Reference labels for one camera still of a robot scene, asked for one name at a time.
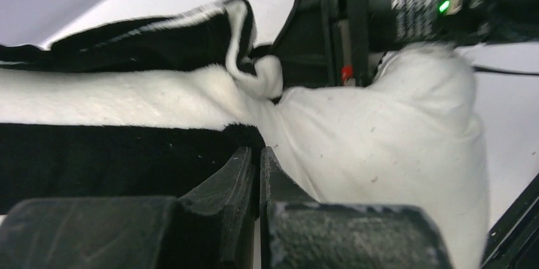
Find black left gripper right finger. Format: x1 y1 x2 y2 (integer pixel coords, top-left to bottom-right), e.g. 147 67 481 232
260 148 451 269

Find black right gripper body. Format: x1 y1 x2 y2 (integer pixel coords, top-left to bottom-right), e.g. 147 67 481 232
275 0 538 88

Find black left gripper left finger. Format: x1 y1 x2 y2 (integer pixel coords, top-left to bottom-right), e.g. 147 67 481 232
1 148 255 268

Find black white striped pillowcase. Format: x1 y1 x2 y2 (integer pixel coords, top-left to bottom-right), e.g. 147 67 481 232
1 0 283 213

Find white pillow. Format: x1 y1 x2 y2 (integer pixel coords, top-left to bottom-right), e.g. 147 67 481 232
260 44 489 268

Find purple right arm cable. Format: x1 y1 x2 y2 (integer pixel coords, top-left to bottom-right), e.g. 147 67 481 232
472 63 539 78

